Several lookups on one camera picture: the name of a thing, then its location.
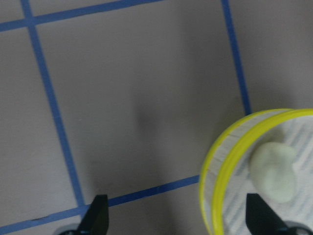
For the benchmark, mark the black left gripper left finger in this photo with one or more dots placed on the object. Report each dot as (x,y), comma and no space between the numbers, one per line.
(96,219)

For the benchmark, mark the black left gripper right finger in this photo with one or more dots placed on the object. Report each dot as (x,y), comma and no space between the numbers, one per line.
(261,219)

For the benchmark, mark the yellow bamboo steamer lower layer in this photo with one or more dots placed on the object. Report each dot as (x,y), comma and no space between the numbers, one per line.
(224,154)

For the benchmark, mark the white steamer cloth lower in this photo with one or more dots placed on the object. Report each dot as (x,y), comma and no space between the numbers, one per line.
(296,133)

